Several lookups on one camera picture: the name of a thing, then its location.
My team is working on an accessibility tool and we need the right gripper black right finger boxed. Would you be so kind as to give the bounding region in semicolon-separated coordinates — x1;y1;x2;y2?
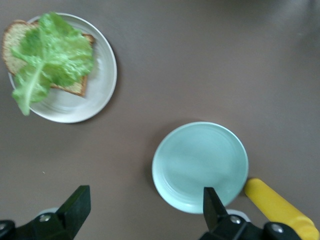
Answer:
199;186;266;240

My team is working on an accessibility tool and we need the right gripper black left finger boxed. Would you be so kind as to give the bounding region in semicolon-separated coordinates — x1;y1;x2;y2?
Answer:
14;184;91;240

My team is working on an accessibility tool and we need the green lettuce leaf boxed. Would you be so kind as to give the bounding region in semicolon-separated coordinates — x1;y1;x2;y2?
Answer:
11;11;95;117

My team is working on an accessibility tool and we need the brown bread slice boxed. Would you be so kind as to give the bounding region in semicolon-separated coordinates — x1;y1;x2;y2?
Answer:
1;19;96;98

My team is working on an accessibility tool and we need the mint green plate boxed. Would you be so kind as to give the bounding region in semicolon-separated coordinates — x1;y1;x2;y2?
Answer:
151;121;250;215

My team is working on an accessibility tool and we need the beige plate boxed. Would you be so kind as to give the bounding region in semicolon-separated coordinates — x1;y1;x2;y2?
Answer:
7;12;118;124

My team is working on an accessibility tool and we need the yellow mustard squeeze bottle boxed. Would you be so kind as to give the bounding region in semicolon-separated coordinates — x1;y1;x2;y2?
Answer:
243;177;317;240

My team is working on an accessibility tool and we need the brown table cloth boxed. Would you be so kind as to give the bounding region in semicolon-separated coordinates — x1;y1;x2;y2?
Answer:
0;0;320;240

